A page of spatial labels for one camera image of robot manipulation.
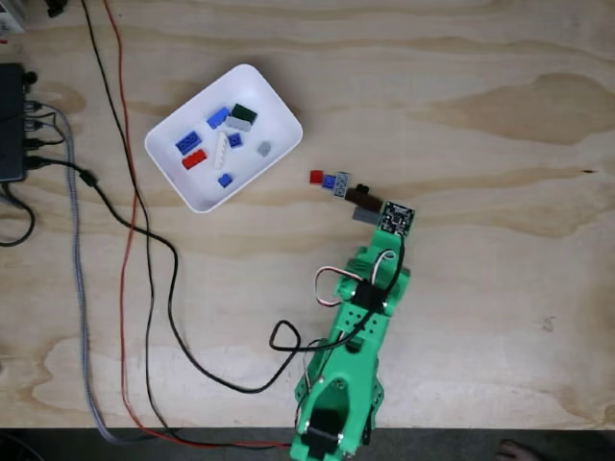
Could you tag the dark grey lego plate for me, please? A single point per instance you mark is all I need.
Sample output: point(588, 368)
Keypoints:
point(365, 215)

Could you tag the light grey 2x4 lego brick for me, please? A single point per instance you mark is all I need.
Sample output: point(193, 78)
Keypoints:
point(341, 185)
point(238, 124)

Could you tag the long white lego brick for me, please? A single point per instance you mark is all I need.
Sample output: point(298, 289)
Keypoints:
point(221, 151)

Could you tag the camera circuit board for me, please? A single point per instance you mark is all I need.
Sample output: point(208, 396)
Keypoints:
point(396, 218)

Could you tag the dark grey USB hub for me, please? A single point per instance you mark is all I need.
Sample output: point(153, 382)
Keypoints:
point(10, 120)

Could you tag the red 2x4 lego brick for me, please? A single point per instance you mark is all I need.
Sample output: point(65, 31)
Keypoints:
point(194, 159)

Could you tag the white plastic bin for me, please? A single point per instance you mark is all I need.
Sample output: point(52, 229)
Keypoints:
point(276, 115)

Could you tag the dark green 2x4 lego brick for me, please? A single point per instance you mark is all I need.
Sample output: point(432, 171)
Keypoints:
point(245, 112)

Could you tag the red 2x2 lego brick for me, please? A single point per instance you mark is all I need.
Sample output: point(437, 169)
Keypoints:
point(315, 177)

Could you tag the white device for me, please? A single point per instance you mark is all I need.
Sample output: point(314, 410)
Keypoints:
point(9, 16)

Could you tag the grey 2x2 lego brick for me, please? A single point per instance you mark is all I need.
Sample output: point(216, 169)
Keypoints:
point(263, 148)

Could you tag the black round knob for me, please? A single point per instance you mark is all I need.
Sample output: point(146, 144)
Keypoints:
point(30, 78)

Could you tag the blue 2x4 lego brick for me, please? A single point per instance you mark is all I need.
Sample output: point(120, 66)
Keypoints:
point(217, 117)
point(188, 142)

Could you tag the blue 2x2 lego brick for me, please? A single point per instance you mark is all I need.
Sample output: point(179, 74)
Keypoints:
point(225, 180)
point(234, 140)
point(329, 182)

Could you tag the brown lego brick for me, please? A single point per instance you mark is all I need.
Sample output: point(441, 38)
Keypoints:
point(365, 199)

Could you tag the small black lego piece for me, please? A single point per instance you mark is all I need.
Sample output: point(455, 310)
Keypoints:
point(361, 188)

